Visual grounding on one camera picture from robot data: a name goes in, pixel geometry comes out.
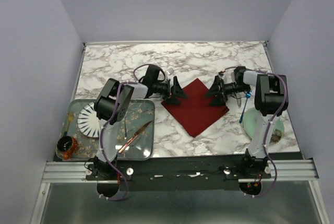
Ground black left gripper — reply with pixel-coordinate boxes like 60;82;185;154
152;76;187;104

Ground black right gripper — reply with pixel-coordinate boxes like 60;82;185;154
203;75;248;108

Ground dark red cloth napkin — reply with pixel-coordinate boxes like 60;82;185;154
161;79;229;137

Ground blue handled fork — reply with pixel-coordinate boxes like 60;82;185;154
239;90;252;124

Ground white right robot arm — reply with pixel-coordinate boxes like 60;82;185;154
204;66;289;178

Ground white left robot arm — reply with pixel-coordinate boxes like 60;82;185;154
93;64;188;180

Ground silver table knife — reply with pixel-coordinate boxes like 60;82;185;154
236;94;242;108

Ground teal floral serving tray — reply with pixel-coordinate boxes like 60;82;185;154
56;99;156;161

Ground rose gold knife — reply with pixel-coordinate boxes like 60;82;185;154
118;121;152;154

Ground light green plate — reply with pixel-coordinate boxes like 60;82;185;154
243;108;285;145

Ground silver spoon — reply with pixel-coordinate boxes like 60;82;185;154
124;120;127;140

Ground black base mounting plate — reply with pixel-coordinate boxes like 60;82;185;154
86;155;271;192

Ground blue striped white plate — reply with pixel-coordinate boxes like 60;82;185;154
77;102;100;138

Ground gold fork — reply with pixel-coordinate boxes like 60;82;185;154
63;111;75;136

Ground black and orange cup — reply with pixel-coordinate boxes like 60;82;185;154
57;136;78;160

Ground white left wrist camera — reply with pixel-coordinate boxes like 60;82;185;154
165;68;174;76

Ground aluminium frame rail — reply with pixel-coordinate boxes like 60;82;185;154
42;158;319;184

